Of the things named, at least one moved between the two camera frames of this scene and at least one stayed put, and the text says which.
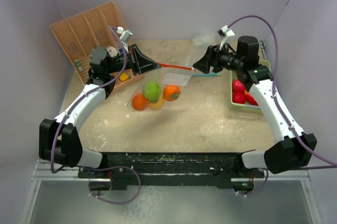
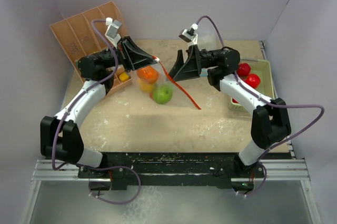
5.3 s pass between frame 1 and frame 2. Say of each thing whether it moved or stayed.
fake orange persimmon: moved
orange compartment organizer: stayed
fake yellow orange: moved
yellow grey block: stayed
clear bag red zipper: moved
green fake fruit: moved
